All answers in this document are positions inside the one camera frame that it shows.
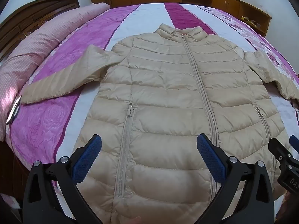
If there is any pink checked rolled quilt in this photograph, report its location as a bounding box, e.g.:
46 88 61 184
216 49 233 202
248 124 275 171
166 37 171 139
0 2 110 143

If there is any smartphone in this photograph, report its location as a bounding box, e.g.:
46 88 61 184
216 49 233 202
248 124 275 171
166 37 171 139
6 95 22 125

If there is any pink and white striped bedspread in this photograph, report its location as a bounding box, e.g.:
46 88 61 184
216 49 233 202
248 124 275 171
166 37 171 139
5 2 299 224

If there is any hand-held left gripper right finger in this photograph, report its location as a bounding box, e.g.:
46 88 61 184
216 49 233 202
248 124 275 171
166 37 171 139
194 133 274 224

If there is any beige puffer jacket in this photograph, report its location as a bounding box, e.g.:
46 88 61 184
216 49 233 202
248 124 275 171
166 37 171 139
21 23 299 224

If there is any dark wooden headboard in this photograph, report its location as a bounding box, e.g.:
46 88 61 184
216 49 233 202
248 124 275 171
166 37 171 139
0 0 80 62

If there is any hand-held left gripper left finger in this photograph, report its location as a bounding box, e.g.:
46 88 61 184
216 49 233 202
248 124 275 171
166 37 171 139
22 134 103 224

